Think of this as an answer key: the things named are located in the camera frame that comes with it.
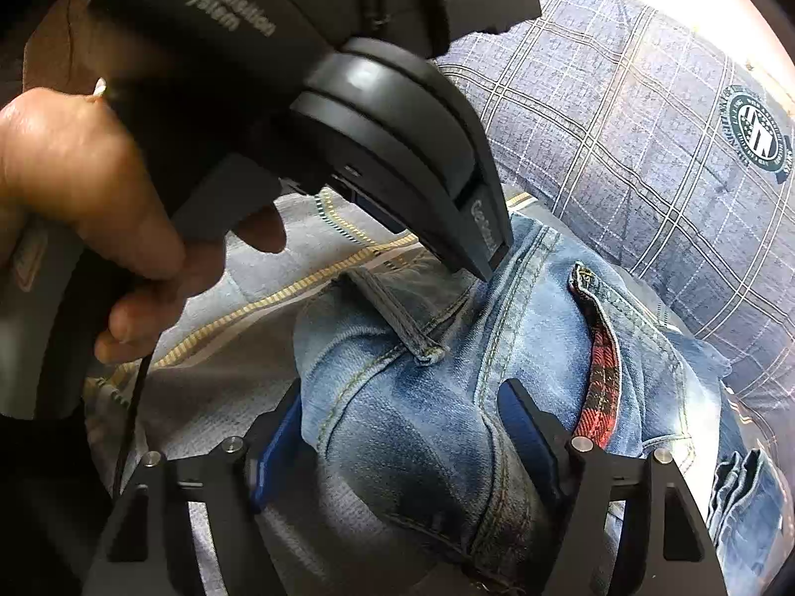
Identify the brown headboard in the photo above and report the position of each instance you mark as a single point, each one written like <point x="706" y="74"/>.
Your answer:
<point x="56" y="56"/>

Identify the grey star print bed sheet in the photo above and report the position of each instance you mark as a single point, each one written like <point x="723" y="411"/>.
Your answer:
<point x="205" y="372"/>

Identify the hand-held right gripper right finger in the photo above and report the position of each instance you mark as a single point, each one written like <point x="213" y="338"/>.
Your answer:
<point x="528" y="428"/>

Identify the blue denim pants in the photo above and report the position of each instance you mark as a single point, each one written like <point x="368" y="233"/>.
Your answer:
<point x="435" y="397"/>

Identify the person's left hand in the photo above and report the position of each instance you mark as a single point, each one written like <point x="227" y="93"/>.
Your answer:
<point x="74" y="167"/>

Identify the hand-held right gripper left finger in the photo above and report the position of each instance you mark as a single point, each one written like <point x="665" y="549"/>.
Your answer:
<point x="273" y="447"/>

